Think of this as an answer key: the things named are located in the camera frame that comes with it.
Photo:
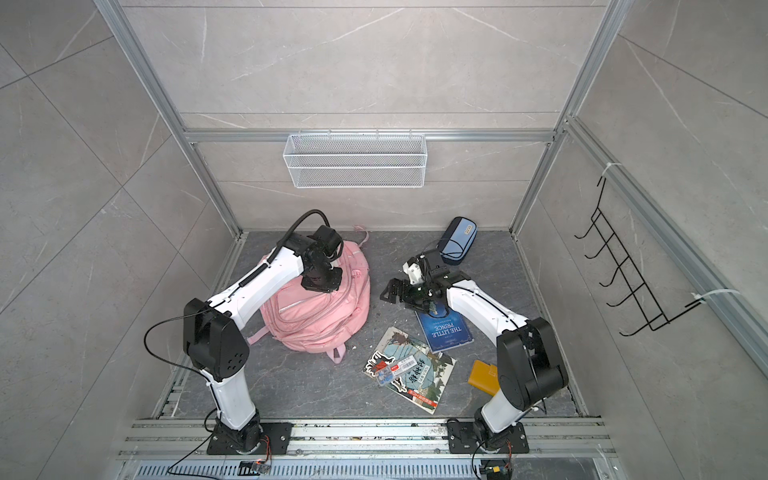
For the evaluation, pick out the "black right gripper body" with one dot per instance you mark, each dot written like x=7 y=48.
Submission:
x=417 y=296

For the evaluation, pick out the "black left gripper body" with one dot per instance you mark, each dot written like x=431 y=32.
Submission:
x=327 y=278

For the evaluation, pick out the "blue Little Prince book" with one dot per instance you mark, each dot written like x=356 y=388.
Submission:
x=443 y=328

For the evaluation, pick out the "pink student backpack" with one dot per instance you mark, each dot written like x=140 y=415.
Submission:
x=316 y=322

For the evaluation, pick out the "illustrated Chinese comic book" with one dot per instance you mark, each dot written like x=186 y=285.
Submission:
x=423 y=385

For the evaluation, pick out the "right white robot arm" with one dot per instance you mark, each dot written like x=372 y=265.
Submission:
x=530 y=364

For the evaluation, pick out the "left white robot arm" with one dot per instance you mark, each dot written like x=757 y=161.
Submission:
x=213 y=338

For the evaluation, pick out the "blue pencil case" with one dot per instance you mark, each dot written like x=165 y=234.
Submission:
x=457 y=240

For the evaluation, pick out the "white wire mesh basket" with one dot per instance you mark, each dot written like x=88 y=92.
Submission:
x=325 y=161

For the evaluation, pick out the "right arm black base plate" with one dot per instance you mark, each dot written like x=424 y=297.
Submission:
x=465 y=437

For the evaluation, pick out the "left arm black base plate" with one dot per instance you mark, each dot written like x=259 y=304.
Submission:
x=254 y=439

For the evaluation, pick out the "black wire hook rack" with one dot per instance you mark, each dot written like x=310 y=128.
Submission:
x=626 y=271

